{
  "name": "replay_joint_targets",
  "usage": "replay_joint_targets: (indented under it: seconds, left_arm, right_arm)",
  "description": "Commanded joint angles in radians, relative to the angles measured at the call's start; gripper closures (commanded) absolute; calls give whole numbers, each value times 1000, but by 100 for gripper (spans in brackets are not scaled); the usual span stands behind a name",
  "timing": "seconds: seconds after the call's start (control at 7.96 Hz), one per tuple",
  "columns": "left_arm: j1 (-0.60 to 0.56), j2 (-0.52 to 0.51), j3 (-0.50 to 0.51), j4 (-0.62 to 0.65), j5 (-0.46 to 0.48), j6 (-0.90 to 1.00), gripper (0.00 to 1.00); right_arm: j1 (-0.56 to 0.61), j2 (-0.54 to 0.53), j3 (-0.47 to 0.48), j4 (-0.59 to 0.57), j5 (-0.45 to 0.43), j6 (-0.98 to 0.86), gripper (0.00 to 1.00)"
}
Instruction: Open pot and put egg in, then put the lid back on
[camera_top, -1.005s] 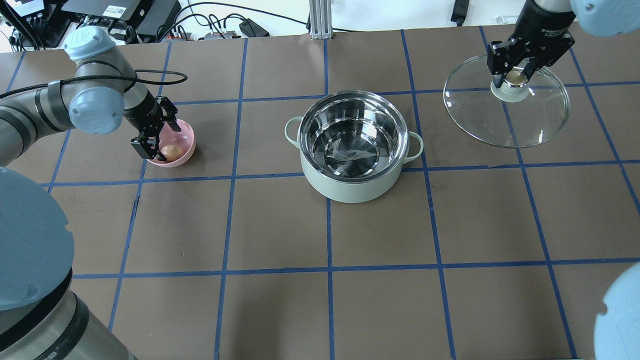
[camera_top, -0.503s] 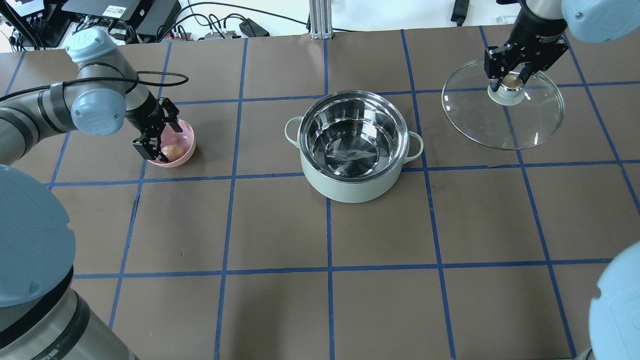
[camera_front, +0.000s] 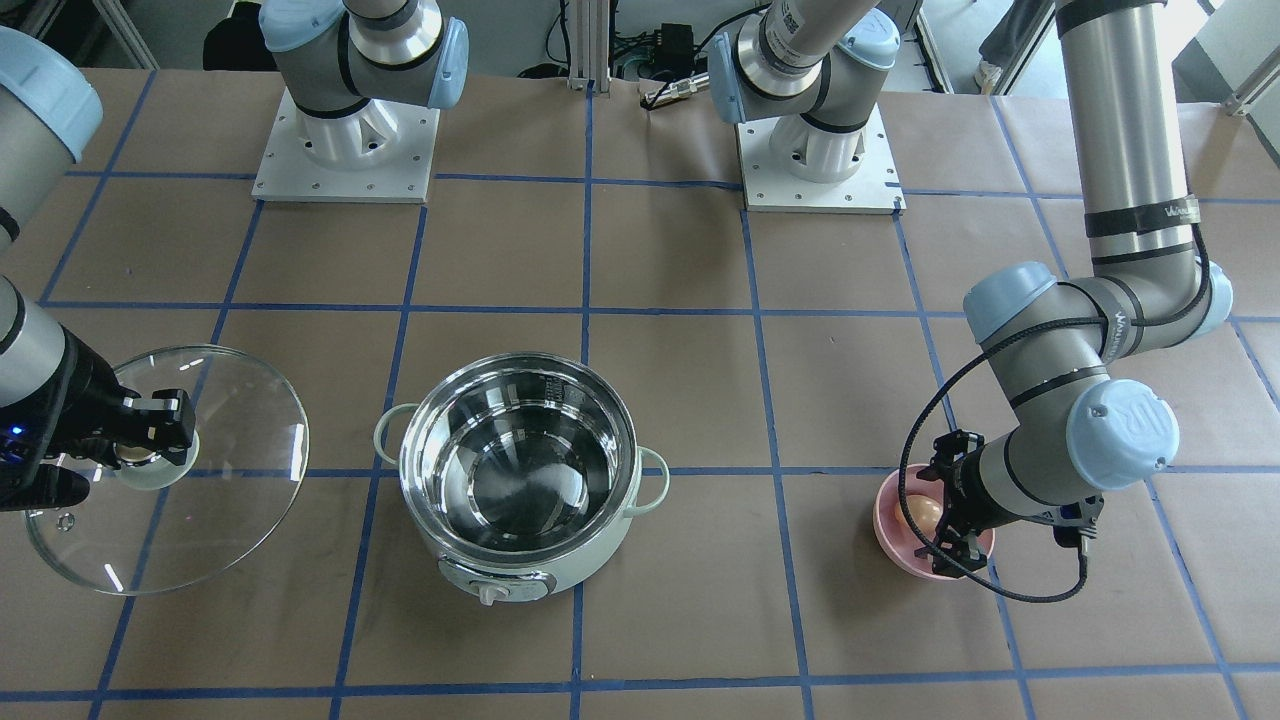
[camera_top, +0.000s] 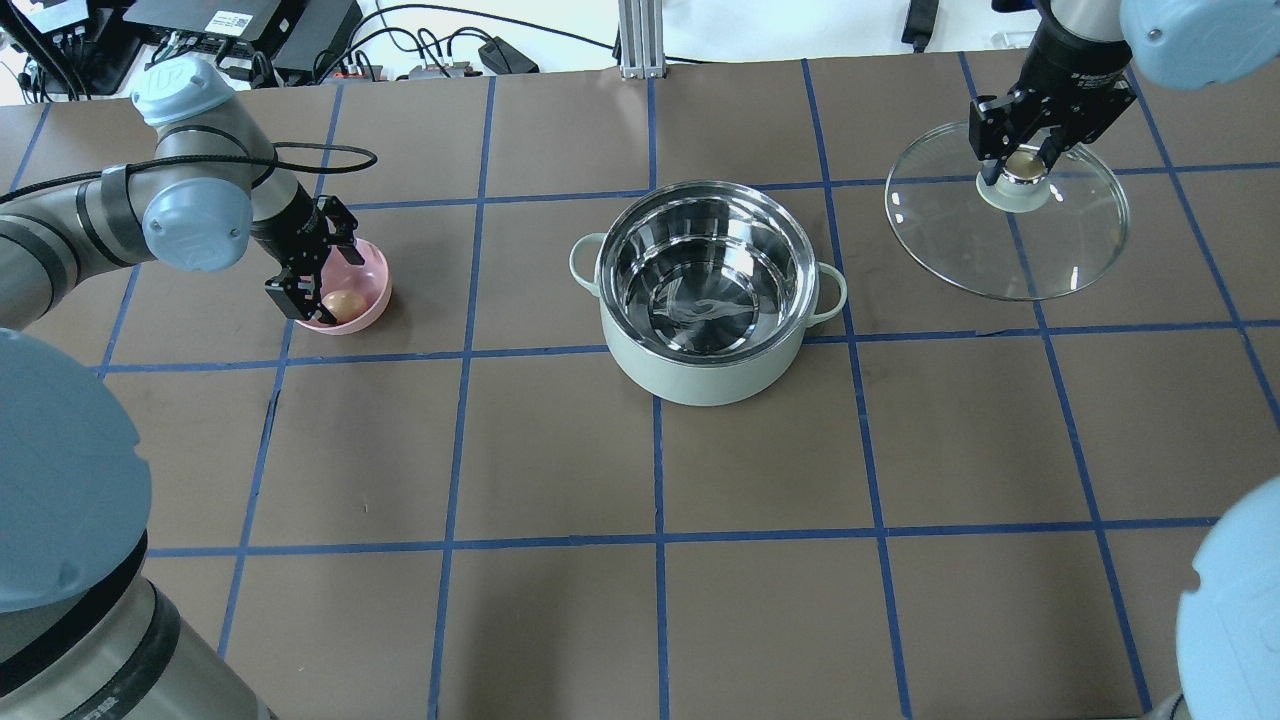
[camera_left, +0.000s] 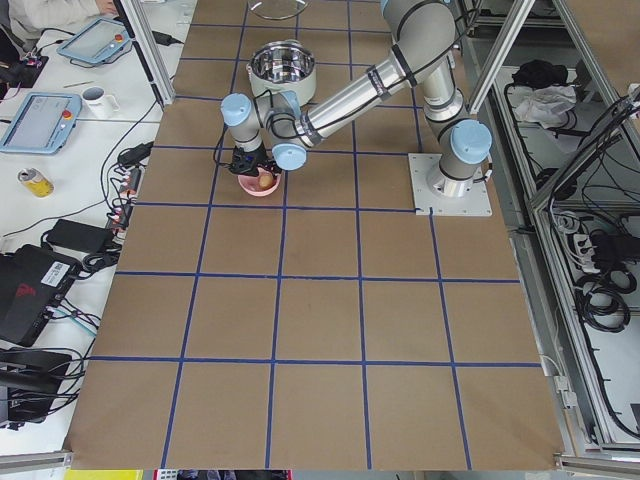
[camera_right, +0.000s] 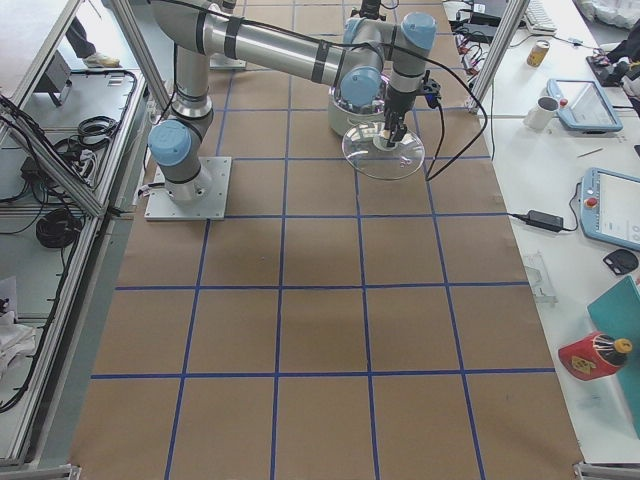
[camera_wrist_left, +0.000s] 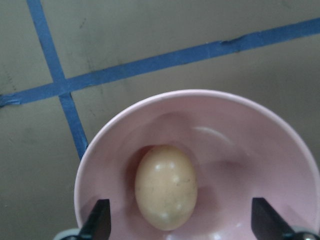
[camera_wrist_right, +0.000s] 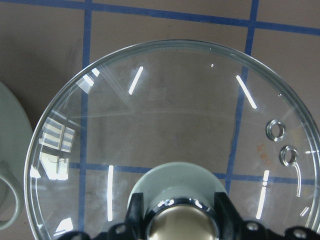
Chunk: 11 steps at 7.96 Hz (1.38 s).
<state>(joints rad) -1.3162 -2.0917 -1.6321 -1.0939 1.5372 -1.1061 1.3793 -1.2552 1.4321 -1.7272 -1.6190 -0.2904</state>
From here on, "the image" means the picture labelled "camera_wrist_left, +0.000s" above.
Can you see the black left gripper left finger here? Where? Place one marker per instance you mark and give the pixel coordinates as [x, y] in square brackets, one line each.
[98, 223]

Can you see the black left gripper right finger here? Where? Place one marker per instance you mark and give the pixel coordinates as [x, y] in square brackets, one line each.
[267, 224]

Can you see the brown egg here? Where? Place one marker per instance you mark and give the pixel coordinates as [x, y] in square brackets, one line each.
[165, 187]

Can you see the pink bowl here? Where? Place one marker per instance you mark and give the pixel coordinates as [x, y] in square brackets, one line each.
[239, 150]

